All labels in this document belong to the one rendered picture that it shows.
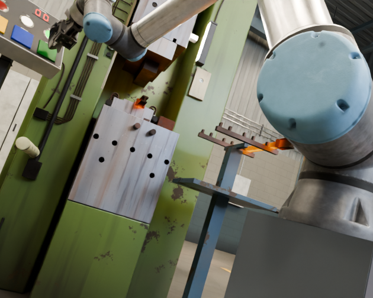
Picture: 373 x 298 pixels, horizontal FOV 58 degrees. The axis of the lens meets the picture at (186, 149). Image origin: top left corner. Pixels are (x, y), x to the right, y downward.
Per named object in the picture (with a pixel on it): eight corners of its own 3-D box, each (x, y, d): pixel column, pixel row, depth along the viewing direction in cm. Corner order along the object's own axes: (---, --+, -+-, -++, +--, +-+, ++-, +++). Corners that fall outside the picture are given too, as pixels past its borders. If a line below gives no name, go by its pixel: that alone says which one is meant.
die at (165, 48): (171, 60, 169) (177, 44, 171) (134, 43, 164) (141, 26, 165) (151, 82, 209) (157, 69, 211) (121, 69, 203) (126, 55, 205)
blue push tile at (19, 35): (31, 48, 129) (34, 35, 132) (11, 37, 123) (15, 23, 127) (29, 51, 130) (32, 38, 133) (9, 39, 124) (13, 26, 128)
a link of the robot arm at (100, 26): (123, 37, 110) (122, 12, 116) (95, 15, 101) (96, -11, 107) (103, 52, 114) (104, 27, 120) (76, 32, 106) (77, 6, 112)
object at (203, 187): (276, 211, 144) (277, 207, 144) (192, 182, 133) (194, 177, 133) (242, 206, 172) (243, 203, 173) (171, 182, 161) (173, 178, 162)
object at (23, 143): (27, 152, 116) (33, 138, 117) (11, 147, 114) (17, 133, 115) (38, 159, 157) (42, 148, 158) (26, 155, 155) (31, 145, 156)
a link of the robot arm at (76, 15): (76, -6, 119) (99, 10, 125) (69, 3, 121) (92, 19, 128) (74, 9, 114) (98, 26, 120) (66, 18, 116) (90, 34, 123)
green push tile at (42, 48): (55, 62, 135) (57, 49, 139) (37, 52, 130) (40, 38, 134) (53, 64, 136) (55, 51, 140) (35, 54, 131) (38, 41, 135)
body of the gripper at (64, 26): (50, 40, 123) (68, 20, 117) (53, 25, 128) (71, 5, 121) (69, 51, 128) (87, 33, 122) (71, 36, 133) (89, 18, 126)
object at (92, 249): (115, 330, 144) (150, 224, 153) (23, 312, 133) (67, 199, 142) (102, 290, 197) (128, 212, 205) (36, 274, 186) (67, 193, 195)
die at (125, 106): (148, 125, 163) (154, 109, 164) (109, 109, 157) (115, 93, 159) (133, 135, 202) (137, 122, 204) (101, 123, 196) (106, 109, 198)
